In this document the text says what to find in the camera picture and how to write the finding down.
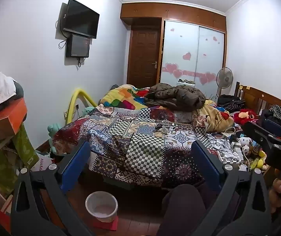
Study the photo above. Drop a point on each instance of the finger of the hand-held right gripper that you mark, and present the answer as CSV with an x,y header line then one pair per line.
x,y
256,132
276,127

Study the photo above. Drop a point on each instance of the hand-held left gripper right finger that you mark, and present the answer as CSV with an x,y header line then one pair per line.
x,y
205,163

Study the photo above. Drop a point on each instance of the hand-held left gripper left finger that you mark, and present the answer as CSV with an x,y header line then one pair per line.
x,y
77,162

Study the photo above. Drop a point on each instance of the person's right hand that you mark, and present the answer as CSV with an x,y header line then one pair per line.
x,y
277,191

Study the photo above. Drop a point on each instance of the dalmatian plush toy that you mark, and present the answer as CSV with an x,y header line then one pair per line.
x,y
245,142

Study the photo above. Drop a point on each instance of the dark patterned cloth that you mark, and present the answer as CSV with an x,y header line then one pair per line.
x,y
278,111

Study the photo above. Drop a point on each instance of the red plush toy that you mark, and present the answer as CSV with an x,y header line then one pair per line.
x,y
246,115

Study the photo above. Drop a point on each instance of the white plastic tray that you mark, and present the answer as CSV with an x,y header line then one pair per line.
x,y
229,156

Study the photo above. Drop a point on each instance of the yellow plush toy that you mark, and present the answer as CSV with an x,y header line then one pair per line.
x,y
258,162

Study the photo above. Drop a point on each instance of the white shopping bag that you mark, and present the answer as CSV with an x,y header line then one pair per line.
x,y
41,162

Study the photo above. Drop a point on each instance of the wooden bed headboard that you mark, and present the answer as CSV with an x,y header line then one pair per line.
x,y
253,95

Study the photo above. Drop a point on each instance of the black clothing pile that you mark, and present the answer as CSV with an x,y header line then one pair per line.
x,y
230,100

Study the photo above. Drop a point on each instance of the teal plush toy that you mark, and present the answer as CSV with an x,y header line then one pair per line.
x,y
53,129

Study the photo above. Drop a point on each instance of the yellow fleece blanket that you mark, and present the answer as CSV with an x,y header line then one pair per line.
x,y
214,121

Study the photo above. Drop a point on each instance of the person's dark trouser leg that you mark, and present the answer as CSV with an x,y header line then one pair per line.
x,y
179,209

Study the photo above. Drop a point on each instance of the grey round small object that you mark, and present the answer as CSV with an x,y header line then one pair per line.
x,y
164,130

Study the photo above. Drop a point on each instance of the green patterned box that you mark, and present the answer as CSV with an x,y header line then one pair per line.
x,y
25,147

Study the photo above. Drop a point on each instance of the small dark object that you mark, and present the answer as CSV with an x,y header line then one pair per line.
x,y
159,127

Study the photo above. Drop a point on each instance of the standing electric fan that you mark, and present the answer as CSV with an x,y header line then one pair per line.
x,y
225,77

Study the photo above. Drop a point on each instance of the patchwork printed blanket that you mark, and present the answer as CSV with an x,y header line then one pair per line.
x,y
143,150

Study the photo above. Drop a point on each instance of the yellow foam tube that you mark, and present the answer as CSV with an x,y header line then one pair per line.
x,y
75,95

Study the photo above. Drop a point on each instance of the red floor mat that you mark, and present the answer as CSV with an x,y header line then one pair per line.
x,y
111,226

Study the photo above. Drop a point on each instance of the brown puffer jacket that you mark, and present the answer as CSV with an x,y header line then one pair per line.
x,y
175,95

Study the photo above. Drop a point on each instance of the colourful block pattern blanket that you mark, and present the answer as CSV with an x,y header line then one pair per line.
x,y
120,98

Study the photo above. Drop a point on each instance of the orange cardboard box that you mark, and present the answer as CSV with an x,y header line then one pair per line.
x,y
12,113

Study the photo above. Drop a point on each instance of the frosted wardrobe sliding door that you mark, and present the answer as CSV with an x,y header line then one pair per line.
x,y
179,46
211,56

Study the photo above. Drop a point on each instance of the dark grey cushion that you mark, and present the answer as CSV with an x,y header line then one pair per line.
x,y
19,91

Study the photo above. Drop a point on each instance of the sliding wardrobe with hearts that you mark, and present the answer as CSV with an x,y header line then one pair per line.
x,y
171,67

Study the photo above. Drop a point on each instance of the brown wooden door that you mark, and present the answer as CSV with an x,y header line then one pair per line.
x,y
143,54

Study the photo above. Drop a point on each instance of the wooden overhead cabinet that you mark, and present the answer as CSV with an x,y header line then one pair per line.
x,y
175,11

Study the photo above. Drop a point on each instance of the small black wall monitor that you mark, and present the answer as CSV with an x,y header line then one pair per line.
x,y
77,46

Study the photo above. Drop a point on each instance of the black wall television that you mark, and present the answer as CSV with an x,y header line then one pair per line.
x,y
81,17

